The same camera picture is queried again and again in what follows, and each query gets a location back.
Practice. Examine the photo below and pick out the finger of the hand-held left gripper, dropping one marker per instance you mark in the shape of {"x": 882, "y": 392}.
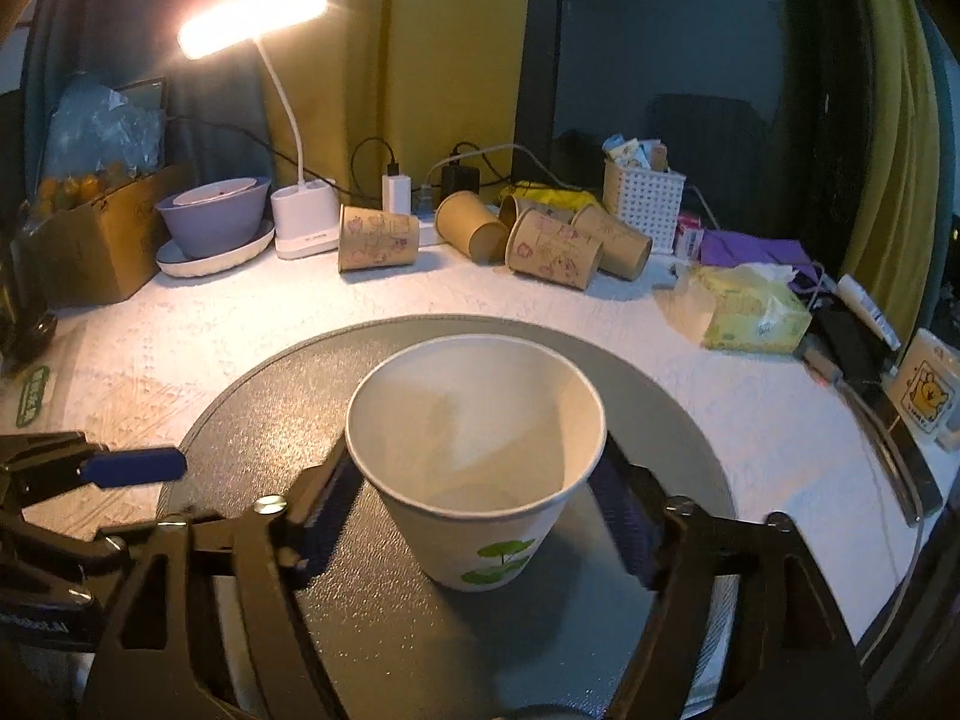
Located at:
{"x": 67, "y": 551}
{"x": 139, "y": 465}

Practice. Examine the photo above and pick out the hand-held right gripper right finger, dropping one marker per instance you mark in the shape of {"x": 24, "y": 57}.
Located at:
{"x": 624, "y": 514}

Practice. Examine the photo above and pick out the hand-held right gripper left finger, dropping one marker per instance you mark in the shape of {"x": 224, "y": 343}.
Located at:
{"x": 324, "y": 521}

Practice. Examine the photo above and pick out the white leaf-print paper cup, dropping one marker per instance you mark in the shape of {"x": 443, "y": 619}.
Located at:
{"x": 480, "y": 427}

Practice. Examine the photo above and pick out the brown printed paper cup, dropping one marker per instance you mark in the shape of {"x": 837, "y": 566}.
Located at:
{"x": 516, "y": 210}
{"x": 379, "y": 240}
{"x": 619, "y": 244}
{"x": 469, "y": 225}
{"x": 555, "y": 251}

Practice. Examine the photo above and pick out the grey round mat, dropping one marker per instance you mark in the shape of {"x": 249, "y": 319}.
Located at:
{"x": 262, "y": 420}

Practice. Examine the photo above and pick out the green label sticker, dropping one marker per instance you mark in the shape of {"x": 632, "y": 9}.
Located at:
{"x": 34, "y": 396}

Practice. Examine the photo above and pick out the black object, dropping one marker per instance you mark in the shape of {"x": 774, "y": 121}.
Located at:
{"x": 26, "y": 315}

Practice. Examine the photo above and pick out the cardboard box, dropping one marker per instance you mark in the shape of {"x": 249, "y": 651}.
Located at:
{"x": 105, "y": 247}

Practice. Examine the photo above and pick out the white plate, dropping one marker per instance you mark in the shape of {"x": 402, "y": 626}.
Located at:
{"x": 225, "y": 261}

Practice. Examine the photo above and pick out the yellow tissue pack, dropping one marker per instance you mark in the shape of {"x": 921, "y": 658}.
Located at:
{"x": 750, "y": 315}

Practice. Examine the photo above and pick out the purple bowl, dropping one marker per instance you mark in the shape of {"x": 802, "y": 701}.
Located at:
{"x": 217, "y": 229}

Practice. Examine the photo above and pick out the black phone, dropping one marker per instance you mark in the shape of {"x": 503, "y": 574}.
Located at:
{"x": 847, "y": 345}

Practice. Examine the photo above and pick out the pink small box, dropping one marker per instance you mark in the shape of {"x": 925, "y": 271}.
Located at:
{"x": 688, "y": 236}

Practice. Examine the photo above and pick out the purple pouch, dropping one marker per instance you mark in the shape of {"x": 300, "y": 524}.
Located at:
{"x": 757, "y": 251}

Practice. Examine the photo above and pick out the white desk lamp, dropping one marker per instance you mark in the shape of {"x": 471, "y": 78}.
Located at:
{"x": 307, "y": 221}

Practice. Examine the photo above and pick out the white power strip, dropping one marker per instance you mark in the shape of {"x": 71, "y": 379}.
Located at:
{"x": 429, "y": 229}

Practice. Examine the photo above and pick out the white plastic basket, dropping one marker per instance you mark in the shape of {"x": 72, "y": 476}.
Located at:
{"x": 645, "y": 202}

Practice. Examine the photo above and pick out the white tube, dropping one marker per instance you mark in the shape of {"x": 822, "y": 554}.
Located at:
{"x": 870, "y": 311}

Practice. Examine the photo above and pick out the yellow packet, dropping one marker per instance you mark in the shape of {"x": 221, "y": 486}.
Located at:
{"x": 559, "y": 199}

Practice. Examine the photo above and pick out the white bear-print mug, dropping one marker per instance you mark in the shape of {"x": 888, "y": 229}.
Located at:
{"x": 922, "y": 390}

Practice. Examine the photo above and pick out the clear bag of oranges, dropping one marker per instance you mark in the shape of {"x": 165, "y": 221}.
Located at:
{"x": 97, "y": 142}

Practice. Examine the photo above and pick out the white charger plug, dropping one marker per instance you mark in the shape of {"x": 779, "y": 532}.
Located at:
{"x": 397, "y": 191}

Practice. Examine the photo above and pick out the small packets in basket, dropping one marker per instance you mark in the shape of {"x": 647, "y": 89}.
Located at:
{"x": 637, "y": 151}

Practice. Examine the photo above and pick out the black charger plug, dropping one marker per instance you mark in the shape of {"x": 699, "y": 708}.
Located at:
{"x": 459, "y": 180}

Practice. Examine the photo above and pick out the yellow curtain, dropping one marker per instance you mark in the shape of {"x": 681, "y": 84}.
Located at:
{"x": 435, "y": 75}
{"x": 900, "y": 127}

